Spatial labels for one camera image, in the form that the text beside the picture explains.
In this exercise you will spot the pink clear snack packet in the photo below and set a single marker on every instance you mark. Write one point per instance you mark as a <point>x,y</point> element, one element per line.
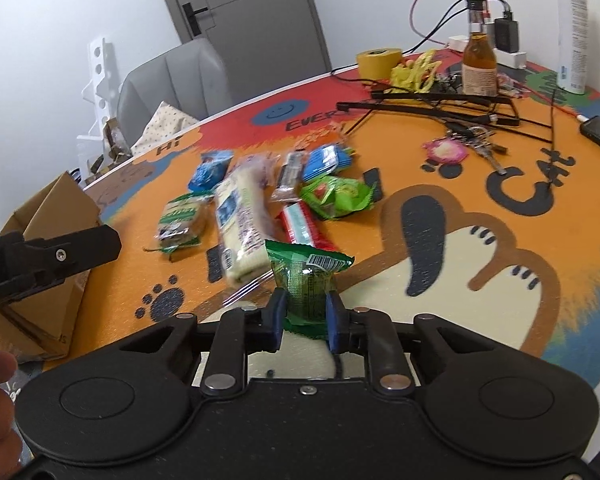
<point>270,210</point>

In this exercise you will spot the black folded rods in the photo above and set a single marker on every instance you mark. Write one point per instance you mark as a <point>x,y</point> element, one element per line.
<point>430,102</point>

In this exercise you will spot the cartoon printed table mat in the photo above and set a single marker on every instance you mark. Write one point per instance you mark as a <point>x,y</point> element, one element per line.
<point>480,260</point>

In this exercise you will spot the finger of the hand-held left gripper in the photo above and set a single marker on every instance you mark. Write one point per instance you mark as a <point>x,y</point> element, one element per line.
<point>79,247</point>

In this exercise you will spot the red snack packet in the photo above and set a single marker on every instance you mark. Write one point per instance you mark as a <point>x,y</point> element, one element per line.
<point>302,225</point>

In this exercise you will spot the blue striped snack packet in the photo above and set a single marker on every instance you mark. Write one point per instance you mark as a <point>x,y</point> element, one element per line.
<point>327,160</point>

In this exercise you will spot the white power strip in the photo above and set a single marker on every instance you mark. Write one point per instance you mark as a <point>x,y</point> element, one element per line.
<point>510,57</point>

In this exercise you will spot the grey chair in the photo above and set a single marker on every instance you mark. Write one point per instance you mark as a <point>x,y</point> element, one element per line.
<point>179,80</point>

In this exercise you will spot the dotted beige cushion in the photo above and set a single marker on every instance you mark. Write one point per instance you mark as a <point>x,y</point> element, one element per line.
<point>162,127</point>

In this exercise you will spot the black charger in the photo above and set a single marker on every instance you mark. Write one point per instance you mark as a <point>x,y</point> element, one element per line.
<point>507,32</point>

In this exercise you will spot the long white bread pack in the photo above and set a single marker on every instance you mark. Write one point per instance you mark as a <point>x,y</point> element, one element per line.
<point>242,220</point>

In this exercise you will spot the white perforated rack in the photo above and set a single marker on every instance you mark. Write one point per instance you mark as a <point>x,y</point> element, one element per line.
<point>97,85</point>

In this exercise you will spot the yellow plastic bundle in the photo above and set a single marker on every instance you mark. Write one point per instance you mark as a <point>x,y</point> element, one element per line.
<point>415,72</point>

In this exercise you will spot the bright green snack packet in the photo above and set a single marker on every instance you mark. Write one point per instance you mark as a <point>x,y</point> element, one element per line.
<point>337,197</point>

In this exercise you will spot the bunch of keys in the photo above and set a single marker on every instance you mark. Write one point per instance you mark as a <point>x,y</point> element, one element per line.
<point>480,140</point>

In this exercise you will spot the yellow tape roll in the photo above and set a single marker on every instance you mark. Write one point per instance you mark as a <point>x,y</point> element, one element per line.
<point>380,62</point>

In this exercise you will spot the white spray bottle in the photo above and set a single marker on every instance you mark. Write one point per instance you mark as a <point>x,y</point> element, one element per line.
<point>572,35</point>

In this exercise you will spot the grey door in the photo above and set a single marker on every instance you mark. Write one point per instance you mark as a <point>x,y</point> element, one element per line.
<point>240,5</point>

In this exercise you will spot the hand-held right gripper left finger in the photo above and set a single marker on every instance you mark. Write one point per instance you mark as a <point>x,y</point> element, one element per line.
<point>279,317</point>

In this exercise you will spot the brown snack bar packet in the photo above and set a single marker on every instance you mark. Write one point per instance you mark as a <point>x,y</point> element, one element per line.
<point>290,175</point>

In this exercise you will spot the amber glass bottle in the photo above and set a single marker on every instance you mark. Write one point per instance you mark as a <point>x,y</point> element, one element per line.
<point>479,67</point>

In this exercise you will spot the person's left hand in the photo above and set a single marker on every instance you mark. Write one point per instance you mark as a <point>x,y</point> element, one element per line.
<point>2,366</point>

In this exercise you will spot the green cracker packet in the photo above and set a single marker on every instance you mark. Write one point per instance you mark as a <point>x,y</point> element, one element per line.
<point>182,220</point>

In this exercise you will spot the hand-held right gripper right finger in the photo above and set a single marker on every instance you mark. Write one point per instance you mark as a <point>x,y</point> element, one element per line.
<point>336,322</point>

